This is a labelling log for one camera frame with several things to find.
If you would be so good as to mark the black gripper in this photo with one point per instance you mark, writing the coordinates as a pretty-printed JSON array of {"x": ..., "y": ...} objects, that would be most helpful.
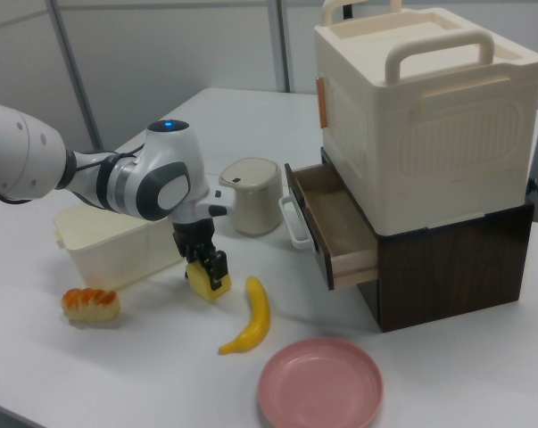
[{"x": 192, "y": 234}]

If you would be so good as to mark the dark wooden drawer cabinet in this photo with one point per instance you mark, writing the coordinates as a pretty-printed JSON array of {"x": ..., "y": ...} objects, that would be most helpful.
[{"x": 451, "y": 276}]

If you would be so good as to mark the yellow cube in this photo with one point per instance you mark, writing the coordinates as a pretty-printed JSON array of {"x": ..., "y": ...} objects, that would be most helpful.
[{"x": 201, "y": 285}]

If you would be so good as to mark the orange bread roll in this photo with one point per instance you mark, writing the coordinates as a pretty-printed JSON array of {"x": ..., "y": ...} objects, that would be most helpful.
[{"x": 89, "y": 303}]

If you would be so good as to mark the pink plate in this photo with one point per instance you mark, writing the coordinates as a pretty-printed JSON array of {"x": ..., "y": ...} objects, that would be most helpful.
[{"x": 320, "y": 383}]

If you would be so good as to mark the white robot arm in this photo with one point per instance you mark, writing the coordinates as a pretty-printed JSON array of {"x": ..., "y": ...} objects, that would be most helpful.
[{"x": 161, "y": 174}]

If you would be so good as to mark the white plastic open box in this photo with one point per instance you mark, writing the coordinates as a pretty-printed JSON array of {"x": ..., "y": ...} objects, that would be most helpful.
[{"x": 101, "y": 249}]

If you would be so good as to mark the beige lidded canister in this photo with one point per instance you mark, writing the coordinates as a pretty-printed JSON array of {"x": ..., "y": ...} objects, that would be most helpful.
[{"x": 253, "y": 200}]

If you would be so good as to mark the yellow banana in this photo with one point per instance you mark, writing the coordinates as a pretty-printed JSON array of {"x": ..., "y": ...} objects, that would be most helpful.
[{"x": 256, "y": 314}]

